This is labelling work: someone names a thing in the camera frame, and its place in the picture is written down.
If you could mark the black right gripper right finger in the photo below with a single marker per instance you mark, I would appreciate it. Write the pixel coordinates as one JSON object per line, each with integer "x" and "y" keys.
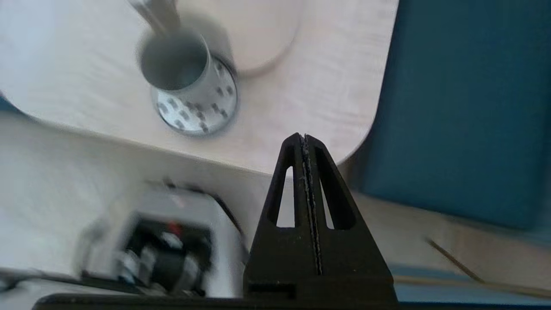
{"x": 353, "y": 258}

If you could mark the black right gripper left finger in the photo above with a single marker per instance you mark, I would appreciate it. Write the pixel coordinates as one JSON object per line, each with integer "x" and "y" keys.
{"x": 280, "y": 258}

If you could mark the grey plastic cup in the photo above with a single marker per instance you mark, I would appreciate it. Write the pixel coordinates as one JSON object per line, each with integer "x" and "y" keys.
{"x": 176, "y": 64}

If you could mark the grey robot chassis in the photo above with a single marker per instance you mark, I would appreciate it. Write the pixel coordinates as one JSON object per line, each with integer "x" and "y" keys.
{"x": 172, "y": 241}

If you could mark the large blue perforated drip tray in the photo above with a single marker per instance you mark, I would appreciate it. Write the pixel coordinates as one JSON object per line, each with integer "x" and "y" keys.
{"x": 202, "y": 116}

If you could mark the blue upholstered bench sofa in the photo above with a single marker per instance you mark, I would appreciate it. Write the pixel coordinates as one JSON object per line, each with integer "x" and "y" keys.
{"x": 465, "y": 107}

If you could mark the large clear water dispenser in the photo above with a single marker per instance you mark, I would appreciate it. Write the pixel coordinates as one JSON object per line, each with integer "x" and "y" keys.
{"x": 258, "y": 34}

